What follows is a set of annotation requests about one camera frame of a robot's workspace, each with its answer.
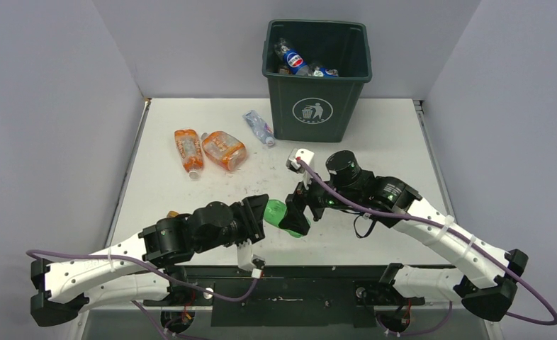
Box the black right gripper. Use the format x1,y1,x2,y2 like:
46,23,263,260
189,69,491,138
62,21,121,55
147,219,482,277
278,162,359,233

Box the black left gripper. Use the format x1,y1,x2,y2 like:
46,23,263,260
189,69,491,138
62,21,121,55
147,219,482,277
193,194,267,254

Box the green plastic bottle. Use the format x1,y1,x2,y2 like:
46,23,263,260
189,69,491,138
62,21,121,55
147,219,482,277
264,199,287,229

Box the crushed orange bottle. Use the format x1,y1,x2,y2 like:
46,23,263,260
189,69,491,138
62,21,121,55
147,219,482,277
201,130,247,171
174,129,204,181

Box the Pepsi bottle blue label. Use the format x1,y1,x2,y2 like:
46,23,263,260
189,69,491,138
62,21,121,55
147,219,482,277
274,38,313,77

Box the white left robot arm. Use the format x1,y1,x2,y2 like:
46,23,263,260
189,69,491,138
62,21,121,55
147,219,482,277
28,194,269,327

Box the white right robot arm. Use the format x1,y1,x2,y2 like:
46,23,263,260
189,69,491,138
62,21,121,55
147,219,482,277
279,149,528,322

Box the dark green plastic trash bin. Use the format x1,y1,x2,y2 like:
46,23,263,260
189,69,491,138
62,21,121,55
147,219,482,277
262,19,372,142

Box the bottles inside bin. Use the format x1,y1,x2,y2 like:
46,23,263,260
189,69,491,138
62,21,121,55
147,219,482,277
276,62,339,77

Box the crushed clear bottle white cap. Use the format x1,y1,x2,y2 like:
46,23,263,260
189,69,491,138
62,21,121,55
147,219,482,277
242,110,276,147

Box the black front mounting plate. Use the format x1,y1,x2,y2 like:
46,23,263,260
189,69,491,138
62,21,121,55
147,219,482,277
143,265,473,329

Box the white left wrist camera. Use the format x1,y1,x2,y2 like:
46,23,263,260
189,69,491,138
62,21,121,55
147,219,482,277
237,240,266,279

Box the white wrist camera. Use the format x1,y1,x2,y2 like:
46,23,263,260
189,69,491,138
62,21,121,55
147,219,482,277
286,148,315,188
237,240,266,279

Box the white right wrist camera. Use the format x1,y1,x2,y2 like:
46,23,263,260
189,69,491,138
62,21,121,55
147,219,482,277
286,148,315,188

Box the aluminium rail frame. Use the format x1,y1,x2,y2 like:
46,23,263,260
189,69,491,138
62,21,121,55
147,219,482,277
395,101,507,314

